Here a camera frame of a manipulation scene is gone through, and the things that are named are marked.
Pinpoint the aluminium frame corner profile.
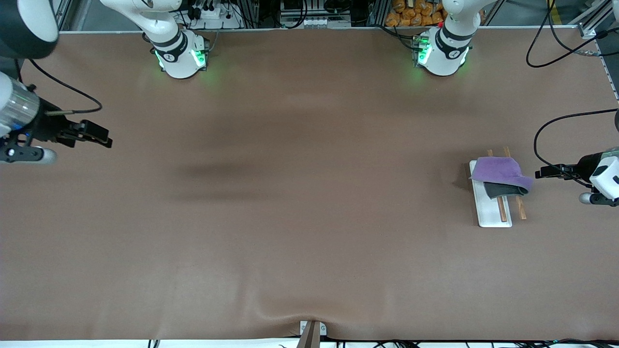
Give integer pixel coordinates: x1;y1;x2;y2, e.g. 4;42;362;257
571;0;619;39

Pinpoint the purple microfibre towel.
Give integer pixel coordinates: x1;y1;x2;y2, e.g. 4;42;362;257
469;156;534;200

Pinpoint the slim white power strip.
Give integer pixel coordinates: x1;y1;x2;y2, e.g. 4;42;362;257
285;17;352;29

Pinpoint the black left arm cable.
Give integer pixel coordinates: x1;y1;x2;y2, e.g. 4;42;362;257
533;109;619;187

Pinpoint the brown table cover mat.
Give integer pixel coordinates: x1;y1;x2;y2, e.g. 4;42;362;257
0;27;619;342

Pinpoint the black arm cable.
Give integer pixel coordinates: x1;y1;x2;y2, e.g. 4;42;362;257
15;58;103;116
533;109;619;187

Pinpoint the long black looping cable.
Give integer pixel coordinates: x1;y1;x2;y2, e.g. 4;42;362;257
526;0;619;69

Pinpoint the aluminium camera mount profile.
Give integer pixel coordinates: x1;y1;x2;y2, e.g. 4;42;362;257
296;320;327;348

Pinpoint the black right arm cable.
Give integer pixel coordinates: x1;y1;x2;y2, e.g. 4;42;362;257
15;58;103;116

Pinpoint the pile of orange bags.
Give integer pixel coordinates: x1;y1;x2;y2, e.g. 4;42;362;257
385;0;448;28

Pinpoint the white power strip with plugs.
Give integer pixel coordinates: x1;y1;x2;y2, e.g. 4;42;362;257
185;1;243;29

